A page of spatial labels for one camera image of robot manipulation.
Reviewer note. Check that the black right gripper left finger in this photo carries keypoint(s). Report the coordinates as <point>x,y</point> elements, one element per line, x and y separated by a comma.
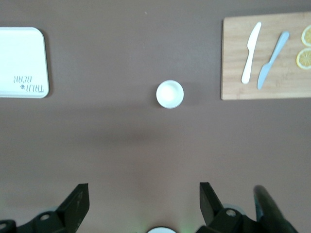
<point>73,206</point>

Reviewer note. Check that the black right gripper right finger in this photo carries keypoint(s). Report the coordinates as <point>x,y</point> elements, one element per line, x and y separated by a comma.
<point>211,208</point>

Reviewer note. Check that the white plastic cup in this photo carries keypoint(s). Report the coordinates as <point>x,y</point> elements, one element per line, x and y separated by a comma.
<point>170,94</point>

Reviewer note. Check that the white tray with bear print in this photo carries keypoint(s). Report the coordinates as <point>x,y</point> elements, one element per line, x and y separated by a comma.
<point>22,55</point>

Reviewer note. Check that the grey plastic knife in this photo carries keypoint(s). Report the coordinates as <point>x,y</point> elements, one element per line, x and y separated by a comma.
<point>272,60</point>

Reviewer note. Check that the wooden cutting board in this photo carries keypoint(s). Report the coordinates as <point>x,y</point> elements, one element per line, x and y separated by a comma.
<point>233,48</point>

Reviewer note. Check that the white plastic knife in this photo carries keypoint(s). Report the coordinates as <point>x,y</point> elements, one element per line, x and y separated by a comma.
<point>251,51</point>

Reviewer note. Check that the lemon slice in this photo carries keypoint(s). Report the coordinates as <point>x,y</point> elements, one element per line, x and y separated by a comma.
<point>304,59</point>
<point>307,36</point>

